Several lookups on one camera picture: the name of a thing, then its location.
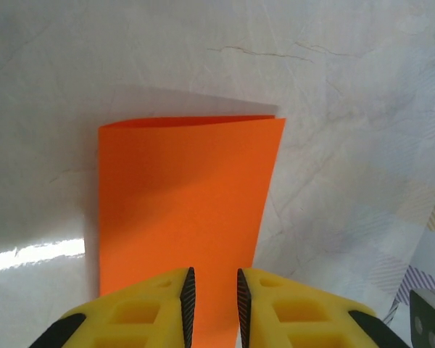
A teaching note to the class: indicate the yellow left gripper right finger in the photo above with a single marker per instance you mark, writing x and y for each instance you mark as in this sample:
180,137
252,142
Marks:
304,319

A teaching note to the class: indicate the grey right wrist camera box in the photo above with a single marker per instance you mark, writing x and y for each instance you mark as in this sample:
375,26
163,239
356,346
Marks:
429,319

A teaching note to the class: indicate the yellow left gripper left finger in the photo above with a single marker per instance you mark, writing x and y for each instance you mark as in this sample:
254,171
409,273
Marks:
137,315

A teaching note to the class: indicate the orange cloth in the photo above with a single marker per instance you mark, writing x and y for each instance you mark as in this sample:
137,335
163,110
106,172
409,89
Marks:
185,199

